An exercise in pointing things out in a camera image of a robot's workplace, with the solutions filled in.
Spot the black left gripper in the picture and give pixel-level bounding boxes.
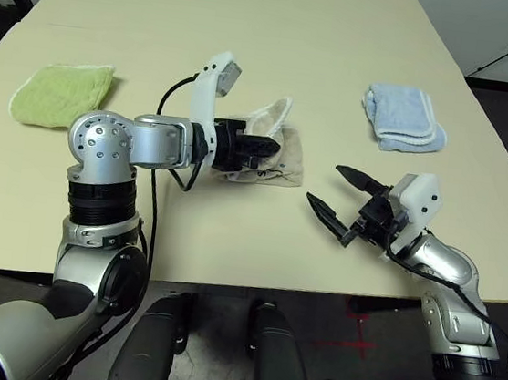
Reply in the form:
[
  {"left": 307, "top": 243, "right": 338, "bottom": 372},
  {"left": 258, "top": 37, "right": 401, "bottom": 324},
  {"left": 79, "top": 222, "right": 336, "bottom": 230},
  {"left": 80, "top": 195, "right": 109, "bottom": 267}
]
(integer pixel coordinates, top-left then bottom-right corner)
[{"left": 207, "top": 116, "right": 285, "bottom": 180}]

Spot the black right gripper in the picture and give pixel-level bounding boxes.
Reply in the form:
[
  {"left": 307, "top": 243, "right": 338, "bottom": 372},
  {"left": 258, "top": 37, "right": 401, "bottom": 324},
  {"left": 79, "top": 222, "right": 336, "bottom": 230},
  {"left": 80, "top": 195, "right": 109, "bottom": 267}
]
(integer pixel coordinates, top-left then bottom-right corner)
[{"left": 300, "top": 160, "right": 417, "bottom": 255}]

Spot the beige towel with white trim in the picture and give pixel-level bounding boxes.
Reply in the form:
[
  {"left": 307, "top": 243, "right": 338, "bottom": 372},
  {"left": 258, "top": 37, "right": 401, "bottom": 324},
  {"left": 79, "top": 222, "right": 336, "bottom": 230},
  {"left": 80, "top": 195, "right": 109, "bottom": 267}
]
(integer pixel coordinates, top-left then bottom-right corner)
[{"left": 211, "top": 89, "right": 314, "bottom": 192}]

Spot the folded light blue towel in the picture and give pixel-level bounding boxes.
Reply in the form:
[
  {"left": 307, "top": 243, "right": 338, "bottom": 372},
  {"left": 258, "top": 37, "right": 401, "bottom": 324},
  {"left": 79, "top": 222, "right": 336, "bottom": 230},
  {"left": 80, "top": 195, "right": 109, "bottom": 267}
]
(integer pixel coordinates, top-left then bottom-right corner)
[{"left": 357, "top": 79, "right": 453, "bottom": 159}]

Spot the folded green towel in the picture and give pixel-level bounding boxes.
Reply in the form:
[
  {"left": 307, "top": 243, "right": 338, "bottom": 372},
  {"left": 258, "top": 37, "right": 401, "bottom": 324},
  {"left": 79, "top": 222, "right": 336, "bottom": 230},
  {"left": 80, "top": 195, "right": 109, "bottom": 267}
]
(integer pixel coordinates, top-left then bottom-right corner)
[{"left": 6, "top": 54, "right": 117, "bottom": 136}]

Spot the dark grey robot right leg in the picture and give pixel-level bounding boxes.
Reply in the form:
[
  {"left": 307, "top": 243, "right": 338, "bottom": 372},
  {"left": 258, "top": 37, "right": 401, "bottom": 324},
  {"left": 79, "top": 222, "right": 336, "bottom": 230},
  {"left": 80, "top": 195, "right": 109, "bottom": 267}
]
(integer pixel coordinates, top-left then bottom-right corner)
[{"left": 244, "top": 297, "right": 323, "bottom": 380}]

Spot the dark grey robot leg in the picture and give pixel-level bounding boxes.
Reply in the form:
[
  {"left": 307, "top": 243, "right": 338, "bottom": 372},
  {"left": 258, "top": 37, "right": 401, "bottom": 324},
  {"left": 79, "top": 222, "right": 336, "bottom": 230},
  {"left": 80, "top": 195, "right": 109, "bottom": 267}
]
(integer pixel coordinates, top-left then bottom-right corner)
[
  {"left": 244, "top": 297, "right": 323, "bottom": 380},
  {"left": 108, "top": 284, "right": 198, "bottom": 380}
]

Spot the dark grey robot left leg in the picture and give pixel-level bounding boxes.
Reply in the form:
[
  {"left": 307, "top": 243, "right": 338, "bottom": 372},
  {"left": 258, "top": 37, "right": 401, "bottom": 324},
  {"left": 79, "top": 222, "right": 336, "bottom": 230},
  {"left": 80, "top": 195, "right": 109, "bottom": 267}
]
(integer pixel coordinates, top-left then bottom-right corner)
[{"left": 108, "top": 284, "right": 198, "bottom": 380}]

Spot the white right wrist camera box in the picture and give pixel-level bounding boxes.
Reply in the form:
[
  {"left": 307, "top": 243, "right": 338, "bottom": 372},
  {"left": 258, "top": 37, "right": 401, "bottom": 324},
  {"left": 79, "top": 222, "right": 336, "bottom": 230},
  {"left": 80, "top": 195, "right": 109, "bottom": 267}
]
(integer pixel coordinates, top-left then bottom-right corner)
[{"left": 380, "top": 169, "right": 448, "bottom": 263}]

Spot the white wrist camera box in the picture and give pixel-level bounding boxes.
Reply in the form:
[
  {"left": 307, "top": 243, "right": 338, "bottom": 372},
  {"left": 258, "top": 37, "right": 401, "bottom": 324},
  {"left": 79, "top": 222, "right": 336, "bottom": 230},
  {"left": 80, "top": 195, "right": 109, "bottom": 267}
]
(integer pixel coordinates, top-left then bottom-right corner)
[
  {"left": 183, "top": 46, "right": 246, "bottom": 153},
  {"left": 380, "top": 169, "right": 448, "bottom": 263}
]

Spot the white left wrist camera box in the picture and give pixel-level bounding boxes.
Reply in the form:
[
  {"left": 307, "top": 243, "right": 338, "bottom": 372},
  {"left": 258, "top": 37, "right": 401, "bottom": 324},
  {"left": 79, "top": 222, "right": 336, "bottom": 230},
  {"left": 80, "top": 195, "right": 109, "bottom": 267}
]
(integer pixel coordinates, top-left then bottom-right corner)
[{"left": 183, "top": 46, "right": 246, "bottom": 153}]

